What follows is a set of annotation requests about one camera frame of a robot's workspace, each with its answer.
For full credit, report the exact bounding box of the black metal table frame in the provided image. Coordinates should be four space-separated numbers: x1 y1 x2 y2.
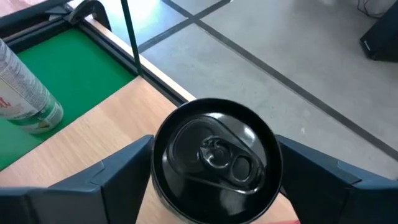
0 0 190 106

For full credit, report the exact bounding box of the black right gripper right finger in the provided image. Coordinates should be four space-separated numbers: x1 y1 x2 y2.
276 134 398 224

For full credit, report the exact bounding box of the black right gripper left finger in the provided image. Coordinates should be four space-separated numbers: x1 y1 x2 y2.
0 134 155 224

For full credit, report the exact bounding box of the green felt mat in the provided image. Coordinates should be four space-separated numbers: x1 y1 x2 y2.
0 27 137 170

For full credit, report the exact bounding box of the black cabinet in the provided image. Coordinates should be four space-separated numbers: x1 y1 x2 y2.
359 0 398 62

